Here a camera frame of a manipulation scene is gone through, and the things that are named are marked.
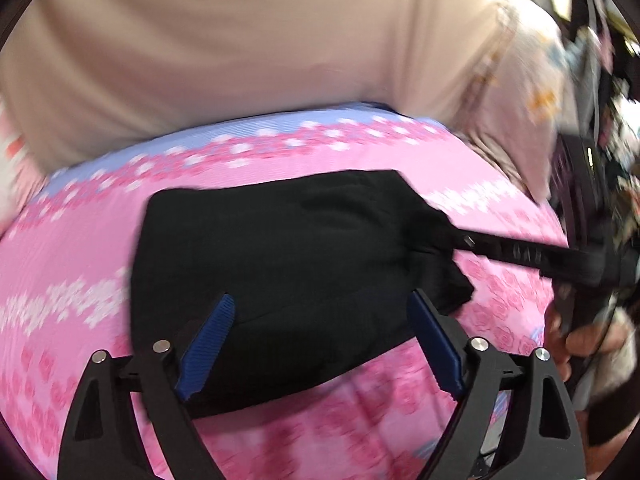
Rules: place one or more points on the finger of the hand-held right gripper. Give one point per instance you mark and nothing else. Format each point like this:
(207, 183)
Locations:
(472, 244)

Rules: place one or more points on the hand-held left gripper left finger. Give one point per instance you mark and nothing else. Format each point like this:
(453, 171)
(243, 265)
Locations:
(207, 347)

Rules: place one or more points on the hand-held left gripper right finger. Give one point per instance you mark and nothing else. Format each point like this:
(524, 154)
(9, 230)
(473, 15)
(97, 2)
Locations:
(434, 347)

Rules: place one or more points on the black pants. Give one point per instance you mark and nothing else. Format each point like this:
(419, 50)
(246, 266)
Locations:
(300, 280)

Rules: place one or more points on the person's right hand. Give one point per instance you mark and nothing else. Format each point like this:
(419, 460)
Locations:
(582, 342)

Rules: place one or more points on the pink rose print bedsheet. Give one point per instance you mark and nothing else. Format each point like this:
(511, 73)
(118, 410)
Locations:
(100, 270)

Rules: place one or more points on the pale floral curtain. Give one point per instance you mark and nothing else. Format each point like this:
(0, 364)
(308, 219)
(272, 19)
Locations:
(520, 105)

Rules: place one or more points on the dark blurred furniture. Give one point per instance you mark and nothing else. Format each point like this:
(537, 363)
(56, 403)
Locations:
(600, 110)

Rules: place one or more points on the beige cloth drape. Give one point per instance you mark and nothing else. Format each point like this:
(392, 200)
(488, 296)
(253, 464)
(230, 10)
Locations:
(225, 50)

